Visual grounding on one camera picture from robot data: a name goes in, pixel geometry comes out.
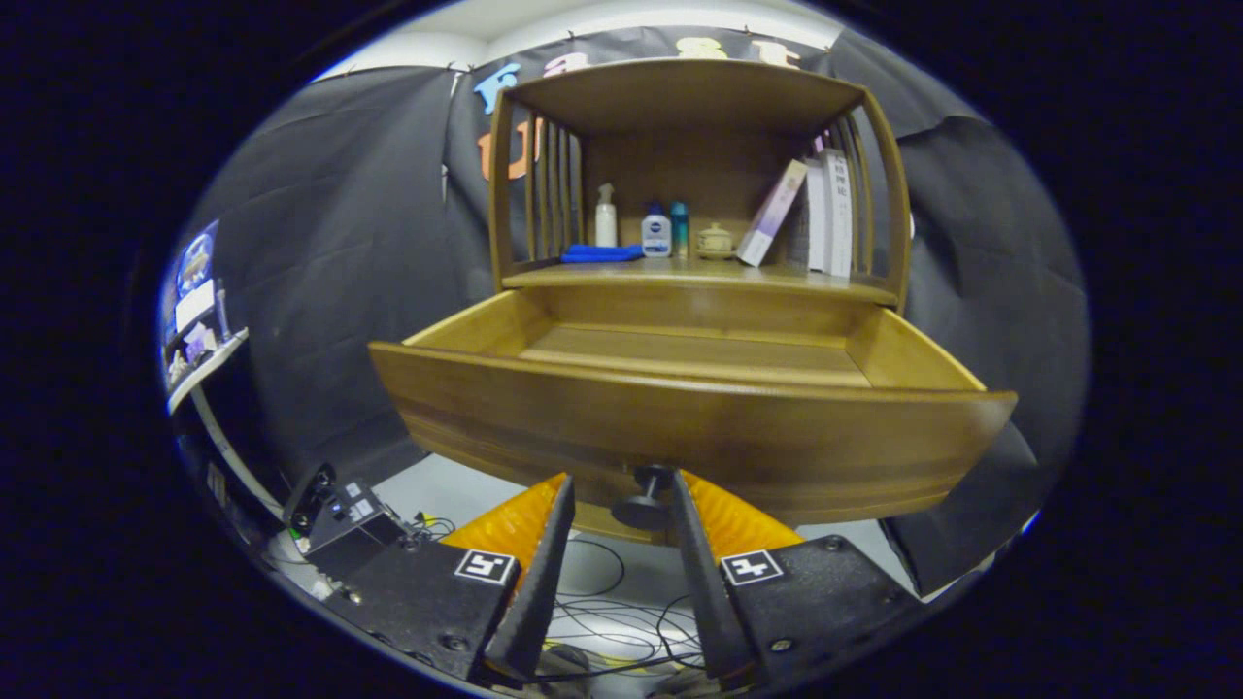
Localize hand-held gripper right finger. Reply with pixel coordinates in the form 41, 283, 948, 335
668, 470, 924, 692

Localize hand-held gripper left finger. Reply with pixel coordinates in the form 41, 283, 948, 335
325, 473, 577, 685

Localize wooden drawer with black knob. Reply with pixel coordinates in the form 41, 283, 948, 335
369, 288, 1019, 533

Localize wooden countertop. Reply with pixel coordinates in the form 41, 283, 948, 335
502, 257, 899, 307

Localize wooden cabinet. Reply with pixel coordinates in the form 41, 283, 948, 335
488, 58, 914, 547

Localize black electronic box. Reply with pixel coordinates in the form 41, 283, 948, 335
285, 463, 414, 574

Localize blue folded cloth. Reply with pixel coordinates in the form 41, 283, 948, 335
560, 243, 645, 264

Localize white bottle with blue cap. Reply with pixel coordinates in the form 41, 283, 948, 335
641, 202, 673, 258

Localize dark patterned book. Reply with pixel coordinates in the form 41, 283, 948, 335
785, 184, 810, 269

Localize purple and white book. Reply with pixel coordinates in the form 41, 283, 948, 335
736, 159, 809, 268

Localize plain white book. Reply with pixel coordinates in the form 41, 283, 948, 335
806, 160, 827, 273

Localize black backdrop cloth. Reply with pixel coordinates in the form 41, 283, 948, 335
170, 24, 1089, 598

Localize white desk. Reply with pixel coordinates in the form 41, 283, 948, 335
165, 328, 292, 520

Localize white book with black lettering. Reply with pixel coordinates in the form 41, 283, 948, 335
821, 149, 856, 280

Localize computer monitor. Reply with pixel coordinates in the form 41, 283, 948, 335
173, 221, 222, 336

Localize tangled black floor cables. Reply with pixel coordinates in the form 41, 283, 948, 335
408, 513, 710, 695

